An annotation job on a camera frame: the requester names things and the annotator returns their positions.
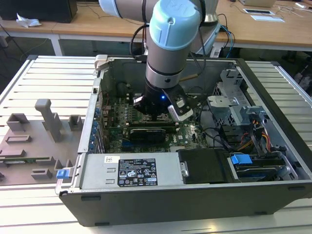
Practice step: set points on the green RAM stick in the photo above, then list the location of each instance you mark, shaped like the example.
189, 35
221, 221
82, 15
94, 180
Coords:
31, 160

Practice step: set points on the silver chipset heatsink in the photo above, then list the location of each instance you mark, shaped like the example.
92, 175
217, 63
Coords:
175, 149

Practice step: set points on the blue disk carrier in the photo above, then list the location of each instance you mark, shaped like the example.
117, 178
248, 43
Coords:
241, 159

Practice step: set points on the blue card retention clip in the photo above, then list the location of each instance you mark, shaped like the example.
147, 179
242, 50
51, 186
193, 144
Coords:
95, 123
94, 132
91, 146
92, 140
98, 111

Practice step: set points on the black computer tower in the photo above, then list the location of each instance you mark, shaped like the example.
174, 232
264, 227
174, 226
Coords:
36, 9

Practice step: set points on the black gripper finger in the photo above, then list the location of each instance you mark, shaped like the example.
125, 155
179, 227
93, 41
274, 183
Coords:
156, 117
153, 117

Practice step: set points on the black PC case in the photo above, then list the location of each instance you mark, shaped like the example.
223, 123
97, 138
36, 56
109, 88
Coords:
170, 202

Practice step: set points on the grey case release latch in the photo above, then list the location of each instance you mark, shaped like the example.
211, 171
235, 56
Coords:
101, 61

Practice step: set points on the grey parts rack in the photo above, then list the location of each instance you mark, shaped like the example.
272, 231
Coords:
39, 146

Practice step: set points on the blue case latch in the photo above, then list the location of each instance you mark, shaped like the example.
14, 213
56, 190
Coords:
61, 174

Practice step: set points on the wooden desk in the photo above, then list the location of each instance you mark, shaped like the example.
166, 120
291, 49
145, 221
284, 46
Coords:
97, 26

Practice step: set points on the blue expansion slot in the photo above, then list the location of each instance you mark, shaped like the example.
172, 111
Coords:
126, 145

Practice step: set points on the silver power supply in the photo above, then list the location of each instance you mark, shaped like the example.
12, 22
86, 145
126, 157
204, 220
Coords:
97, 175

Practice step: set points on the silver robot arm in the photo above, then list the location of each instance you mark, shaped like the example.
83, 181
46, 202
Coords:
170, 29

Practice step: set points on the black graphics card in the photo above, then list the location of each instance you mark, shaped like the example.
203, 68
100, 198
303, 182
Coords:
148, 136

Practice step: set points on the crumpled white paper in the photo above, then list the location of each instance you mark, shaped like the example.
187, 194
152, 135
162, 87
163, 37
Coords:
26, 22

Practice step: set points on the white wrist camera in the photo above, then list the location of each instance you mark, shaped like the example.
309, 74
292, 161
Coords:
181, 115

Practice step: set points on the white power adapter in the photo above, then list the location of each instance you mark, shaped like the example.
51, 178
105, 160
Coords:
215, 52

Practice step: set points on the white paper sheet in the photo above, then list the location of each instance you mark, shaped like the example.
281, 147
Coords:
268, 18

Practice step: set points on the black plastic drive cover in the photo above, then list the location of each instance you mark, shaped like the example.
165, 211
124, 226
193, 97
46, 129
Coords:
204, 165

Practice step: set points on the black hard disk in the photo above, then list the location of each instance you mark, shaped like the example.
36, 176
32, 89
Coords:
258, 170

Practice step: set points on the perforated silver drive cage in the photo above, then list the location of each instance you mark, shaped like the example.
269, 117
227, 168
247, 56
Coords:
229, 90

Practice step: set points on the white sheet dark print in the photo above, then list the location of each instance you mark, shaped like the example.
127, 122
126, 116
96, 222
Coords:
258, 11

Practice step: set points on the green motherboard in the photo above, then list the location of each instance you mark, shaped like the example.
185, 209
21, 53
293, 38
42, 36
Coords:
192, 131

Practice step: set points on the CPU socket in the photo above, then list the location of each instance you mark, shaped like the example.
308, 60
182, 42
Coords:
146, 118

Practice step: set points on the RAM slot white clips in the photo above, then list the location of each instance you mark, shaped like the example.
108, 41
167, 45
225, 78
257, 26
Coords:
146, 124
171, 131

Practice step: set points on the black camera bracket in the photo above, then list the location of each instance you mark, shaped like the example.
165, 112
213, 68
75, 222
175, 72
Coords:
174, 96

